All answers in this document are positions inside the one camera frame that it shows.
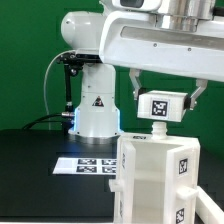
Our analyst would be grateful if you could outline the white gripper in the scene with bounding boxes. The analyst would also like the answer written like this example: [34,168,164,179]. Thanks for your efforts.
[99,0,224,110]

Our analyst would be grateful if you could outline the white cabinet block part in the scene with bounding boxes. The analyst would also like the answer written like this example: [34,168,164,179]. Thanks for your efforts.
[137,90,187,122]

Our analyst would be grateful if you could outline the white cabinet box body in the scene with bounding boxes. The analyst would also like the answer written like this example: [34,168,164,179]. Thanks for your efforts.
[108,121,202,224]

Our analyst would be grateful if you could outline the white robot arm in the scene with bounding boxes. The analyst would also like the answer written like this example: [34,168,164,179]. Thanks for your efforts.
[61,0,224,144]

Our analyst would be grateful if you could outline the white bar at right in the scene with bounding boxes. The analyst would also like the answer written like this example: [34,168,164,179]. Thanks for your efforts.
[196,186,224,224]

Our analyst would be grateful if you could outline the black cables at base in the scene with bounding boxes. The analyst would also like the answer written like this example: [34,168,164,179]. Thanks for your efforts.
[21,111,76,131]

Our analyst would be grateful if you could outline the grey camera cable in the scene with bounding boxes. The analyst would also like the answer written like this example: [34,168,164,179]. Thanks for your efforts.
[43,49,76,132]

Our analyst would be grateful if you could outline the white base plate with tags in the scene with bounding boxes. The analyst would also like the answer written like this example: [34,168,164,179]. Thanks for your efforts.
[53,157,116,175]

